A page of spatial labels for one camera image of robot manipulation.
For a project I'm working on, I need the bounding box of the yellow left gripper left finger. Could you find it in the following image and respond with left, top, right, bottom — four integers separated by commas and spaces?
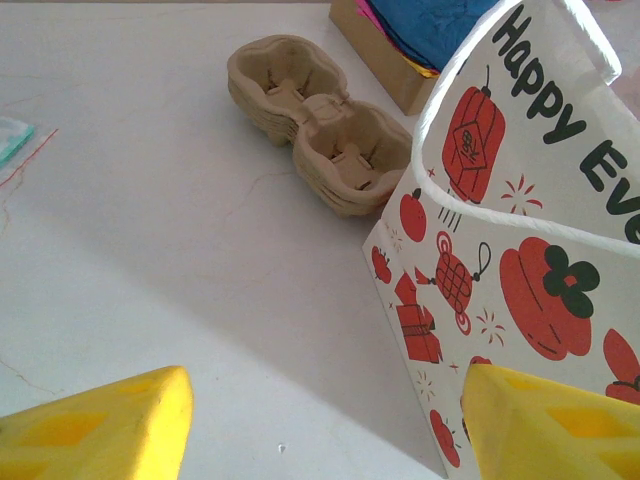
0, 365, 195, 480

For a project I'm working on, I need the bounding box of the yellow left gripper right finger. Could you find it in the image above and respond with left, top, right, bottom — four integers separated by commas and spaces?
460, 363, 640, 480

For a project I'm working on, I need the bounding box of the white and red gift bag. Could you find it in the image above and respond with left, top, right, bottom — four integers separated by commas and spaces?
362, 0, 640, 480

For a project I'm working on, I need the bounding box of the clear plastic zip bag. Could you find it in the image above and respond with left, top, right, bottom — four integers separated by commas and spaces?
0, 115, 59, 190

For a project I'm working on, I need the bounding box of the yellow paper napkin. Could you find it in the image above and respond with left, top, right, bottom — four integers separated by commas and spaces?
404, 54, 444, 81

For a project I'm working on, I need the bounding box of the cardboard napkin box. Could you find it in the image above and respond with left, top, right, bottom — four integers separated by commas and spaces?
328, 0, 442, 117

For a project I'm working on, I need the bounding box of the blue paper napkin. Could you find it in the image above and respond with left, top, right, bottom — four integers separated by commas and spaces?
367, 0, 502, 72

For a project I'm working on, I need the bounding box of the pink paper napkin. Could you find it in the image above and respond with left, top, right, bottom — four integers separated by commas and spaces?
353, 0, 381, 24

